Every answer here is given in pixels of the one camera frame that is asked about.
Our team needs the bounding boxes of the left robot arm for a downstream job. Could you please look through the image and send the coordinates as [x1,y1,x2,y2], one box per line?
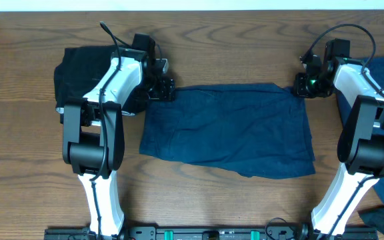
[62,47,174,239]

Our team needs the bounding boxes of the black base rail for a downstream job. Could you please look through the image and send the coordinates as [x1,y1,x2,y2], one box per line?
[43,224,379,240]

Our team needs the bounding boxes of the dark blue shorts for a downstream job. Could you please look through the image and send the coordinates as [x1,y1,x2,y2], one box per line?
[139,83,315,179]

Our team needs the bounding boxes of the folded black garment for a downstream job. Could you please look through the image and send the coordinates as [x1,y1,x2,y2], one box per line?
[54,45,115,122]

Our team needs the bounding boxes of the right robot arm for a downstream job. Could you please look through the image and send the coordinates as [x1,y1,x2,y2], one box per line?
[293,55,384,239]

